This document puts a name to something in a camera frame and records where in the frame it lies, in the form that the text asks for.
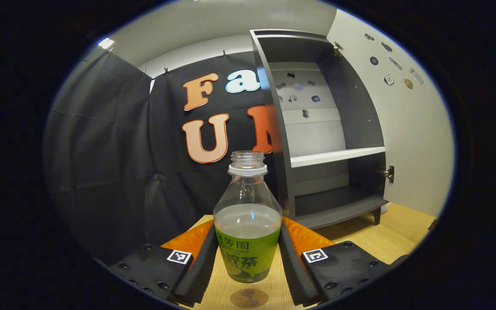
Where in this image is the grey cabinet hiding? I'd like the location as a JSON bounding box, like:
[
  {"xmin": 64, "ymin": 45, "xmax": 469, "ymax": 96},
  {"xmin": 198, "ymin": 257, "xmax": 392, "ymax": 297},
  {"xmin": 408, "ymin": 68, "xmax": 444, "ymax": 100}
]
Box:
[{"xmin": 250, "ymin": 29, "xmax": 397, "ymax": 230}]

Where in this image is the white cabinet shelf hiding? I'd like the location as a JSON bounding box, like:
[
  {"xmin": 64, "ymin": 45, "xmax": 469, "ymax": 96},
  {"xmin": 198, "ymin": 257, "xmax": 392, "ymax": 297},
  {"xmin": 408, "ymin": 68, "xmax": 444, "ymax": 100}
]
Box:
[{"xmin": 290, "ymin": 147, "xmax": 385, "ymax": 168}]

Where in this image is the black backdrop cloth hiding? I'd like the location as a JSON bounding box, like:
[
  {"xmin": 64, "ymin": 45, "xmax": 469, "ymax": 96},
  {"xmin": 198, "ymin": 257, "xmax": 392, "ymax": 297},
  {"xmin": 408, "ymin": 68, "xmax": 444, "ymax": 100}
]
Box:
[{"xmin": 43, "ymin": 45, "xmax": 291, "ymax": 265}]

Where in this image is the clear green label bottle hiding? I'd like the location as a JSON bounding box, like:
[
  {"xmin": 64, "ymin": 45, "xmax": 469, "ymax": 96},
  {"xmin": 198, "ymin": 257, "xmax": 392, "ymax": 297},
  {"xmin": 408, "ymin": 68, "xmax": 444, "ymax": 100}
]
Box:
[{"xmin": 213, "ymin": 151, "xmax": 283, "ymax": 284}]

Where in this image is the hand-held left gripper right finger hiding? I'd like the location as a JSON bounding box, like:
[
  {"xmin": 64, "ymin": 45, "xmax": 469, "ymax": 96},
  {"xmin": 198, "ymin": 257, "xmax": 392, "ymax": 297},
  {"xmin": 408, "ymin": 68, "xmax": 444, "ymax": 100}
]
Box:
[{"xmin": 278, "ymin": 217, "xmax": 393, "ymax": 307}]

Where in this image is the beige cabinet door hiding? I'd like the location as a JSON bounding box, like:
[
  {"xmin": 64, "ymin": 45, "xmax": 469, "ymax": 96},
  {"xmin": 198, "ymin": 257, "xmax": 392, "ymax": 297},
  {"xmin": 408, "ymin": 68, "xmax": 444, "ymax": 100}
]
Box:
[{"xmin": 326, "ymin": 9, "xmax": 455, "ymax": 218}]

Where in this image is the brown round coaster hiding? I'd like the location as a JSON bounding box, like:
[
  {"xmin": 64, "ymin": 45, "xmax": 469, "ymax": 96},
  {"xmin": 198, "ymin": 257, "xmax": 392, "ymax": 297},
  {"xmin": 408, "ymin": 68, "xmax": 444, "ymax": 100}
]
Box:
[{"xmin": 230, "ymin": 288, "xmax": 269, "ymax": 308}]

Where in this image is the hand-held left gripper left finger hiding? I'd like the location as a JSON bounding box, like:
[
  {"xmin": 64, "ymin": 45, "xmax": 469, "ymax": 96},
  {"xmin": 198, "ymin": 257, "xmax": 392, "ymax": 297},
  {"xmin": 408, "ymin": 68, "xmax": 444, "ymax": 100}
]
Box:
[{"xmin": 108, "ymin": 222, "xmax": 218, "ymax": 307}]

